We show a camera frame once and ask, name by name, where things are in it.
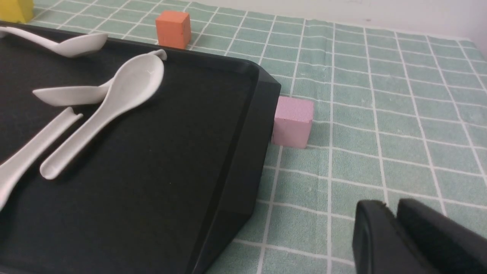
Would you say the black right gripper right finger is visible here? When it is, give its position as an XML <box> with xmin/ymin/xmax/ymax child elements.
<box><xmin>396</xmin><ymin>198</ymin><xmax>487</xmax><ymax>274</ymax></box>

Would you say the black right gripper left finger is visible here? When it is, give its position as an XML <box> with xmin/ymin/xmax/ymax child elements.
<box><xmin>352</xmin><ymin>201</ymin><xmax>440</xmax><ymax>274</ymax></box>

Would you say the pink foam cube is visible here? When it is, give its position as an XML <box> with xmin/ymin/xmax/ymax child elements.
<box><xmin>271</xmin><ymin>96</ymin><xmax>314</xmax><ymax>149</ymax></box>

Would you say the black plastic tray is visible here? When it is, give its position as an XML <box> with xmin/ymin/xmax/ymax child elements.
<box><xmin>0</xmin><ymin>47</ymin><xmax>281</xmax><ymax>274</ymax></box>

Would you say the white spoon right bowl up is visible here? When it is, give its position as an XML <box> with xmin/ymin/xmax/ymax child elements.
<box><xmin>40</xmin><ymin>54</ymin><xmax>165</xmax><ymax>179</ymax></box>

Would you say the orange foam cube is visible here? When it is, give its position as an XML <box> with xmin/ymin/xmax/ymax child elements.
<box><xmin>155</xmin><ymin>10</ymin><xmax>191</xmax><ymax>49</ymax></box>

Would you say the white spoon centre bowl down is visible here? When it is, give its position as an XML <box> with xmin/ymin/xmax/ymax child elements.
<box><xmin>32</xmin><ymin>76</ymin><xmax>115</xmax><ymax>107</ymax></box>

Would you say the white spoon top left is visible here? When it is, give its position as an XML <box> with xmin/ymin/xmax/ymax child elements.
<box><xmin>0</xmin><ymin>27</ymin><xmax>108</xmax><ymax>58</ymax></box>

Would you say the yellow foam cube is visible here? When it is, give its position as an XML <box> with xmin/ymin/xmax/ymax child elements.
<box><xmin>0</xmin><ymin>0</ymin><xmax>34</xmax><ymax>23</ymax></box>

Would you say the white spoon bottom handle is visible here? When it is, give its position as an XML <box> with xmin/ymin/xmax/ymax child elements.
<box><xmin>0</xmin><ymin>107</ymin><xmax>83</xmax><ymax>210</ymax></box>

